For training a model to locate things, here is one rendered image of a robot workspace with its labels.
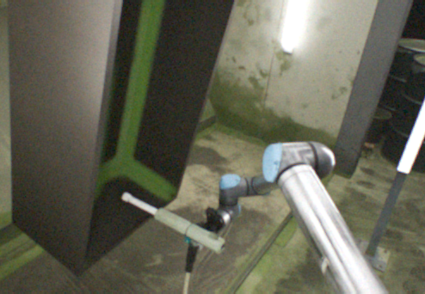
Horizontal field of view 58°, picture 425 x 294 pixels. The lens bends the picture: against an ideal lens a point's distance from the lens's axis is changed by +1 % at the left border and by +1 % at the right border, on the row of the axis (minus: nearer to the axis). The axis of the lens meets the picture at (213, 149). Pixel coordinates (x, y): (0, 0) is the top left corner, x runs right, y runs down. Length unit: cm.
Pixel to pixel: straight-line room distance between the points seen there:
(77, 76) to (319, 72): 224
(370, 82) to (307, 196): 196
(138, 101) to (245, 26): 164
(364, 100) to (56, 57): 232
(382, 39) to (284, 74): 74
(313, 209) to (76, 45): 72
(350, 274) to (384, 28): 213
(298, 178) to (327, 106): 199
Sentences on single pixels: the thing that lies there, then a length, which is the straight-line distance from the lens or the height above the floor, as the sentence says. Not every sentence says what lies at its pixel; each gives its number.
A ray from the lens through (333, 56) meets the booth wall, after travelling 296.
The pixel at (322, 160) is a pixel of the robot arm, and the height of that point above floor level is 99.
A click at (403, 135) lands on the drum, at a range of 354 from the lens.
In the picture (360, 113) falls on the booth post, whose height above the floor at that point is 56.
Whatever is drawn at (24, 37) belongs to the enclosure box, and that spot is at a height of 127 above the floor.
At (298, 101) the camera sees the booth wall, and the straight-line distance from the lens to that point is 312.
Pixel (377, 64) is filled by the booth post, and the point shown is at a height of 92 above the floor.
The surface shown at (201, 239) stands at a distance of 148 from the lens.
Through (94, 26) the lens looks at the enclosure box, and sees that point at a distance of 95.
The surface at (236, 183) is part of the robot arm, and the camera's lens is 168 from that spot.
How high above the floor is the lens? 154
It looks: 28 degrees down
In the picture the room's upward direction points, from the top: 7 degrees clockwise
